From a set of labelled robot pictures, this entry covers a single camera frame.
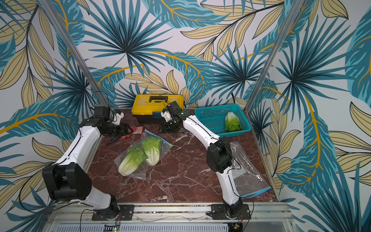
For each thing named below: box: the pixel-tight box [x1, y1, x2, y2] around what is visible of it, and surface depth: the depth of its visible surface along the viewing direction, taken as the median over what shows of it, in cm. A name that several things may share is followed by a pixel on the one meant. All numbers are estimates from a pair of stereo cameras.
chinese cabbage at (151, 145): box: [141, 136, 162, 166], surface depth 90 cm
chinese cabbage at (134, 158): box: [117, 146, 148, 176], surface depth 84 cm
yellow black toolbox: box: [131, 93, 185, 125], surface depth 101 cm
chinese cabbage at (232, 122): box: [225, 111, 243, 132], surface depth 103 cm
